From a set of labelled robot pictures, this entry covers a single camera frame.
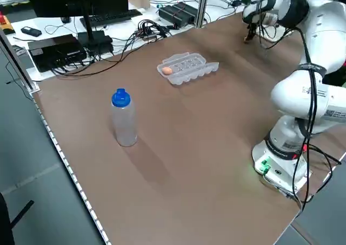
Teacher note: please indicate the aluminium profile rail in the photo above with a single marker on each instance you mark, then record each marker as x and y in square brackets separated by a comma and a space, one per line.
[16, 58]

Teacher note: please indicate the brown egg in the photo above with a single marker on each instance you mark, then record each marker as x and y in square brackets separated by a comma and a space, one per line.
[167, 70]

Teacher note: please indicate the red emergency stop button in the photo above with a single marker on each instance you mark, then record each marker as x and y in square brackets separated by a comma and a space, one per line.
[3, 19]

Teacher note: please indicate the black keyboard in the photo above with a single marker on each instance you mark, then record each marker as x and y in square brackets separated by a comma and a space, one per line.
[113, 17]

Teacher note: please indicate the black computer box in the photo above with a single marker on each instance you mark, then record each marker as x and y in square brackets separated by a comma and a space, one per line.
[56, 53]

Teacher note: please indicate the black finned power supply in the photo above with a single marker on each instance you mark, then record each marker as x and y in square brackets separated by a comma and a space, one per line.
[178, 13]

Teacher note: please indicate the aluminium profile post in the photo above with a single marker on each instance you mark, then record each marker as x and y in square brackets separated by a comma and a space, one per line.
[203, 4]

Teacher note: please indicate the clear plastic egg carton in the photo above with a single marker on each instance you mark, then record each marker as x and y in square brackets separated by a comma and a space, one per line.
[189, 72]

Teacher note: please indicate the black chair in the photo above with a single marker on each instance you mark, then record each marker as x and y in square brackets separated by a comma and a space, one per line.
[5, 223]

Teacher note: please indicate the black computer mouse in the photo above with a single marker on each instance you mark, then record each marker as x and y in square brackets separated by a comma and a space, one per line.
[65, 19]

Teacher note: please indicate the small black handheld device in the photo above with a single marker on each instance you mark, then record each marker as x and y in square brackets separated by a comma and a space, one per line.
[31, 31]

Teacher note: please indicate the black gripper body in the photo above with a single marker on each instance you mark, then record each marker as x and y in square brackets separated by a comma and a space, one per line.
[252, 27]

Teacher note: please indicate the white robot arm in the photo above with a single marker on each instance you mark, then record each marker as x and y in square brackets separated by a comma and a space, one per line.
[297, 99]

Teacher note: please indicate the clear bottle with blue cap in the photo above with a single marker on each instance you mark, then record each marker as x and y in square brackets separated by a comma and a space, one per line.
[124, 120]

